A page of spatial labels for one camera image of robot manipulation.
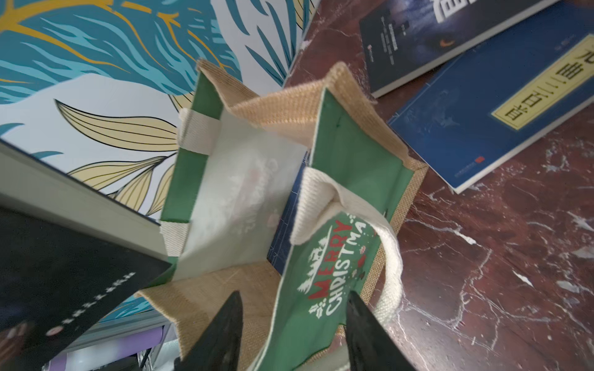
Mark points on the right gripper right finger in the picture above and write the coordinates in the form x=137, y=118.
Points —
x=370, y=348

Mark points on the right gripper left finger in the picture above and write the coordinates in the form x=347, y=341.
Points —
x=219, y=346

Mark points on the blue book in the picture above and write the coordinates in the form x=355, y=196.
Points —
x=279, y=250
x=493, y=101

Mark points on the green burlap Christmas bag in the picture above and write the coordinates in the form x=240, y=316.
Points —
x=238, y=156

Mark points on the dark Guiguzi book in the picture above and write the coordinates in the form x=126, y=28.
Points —
x=69, y=255

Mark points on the dark wolf cover book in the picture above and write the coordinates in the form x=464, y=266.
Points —
x=404, y=39

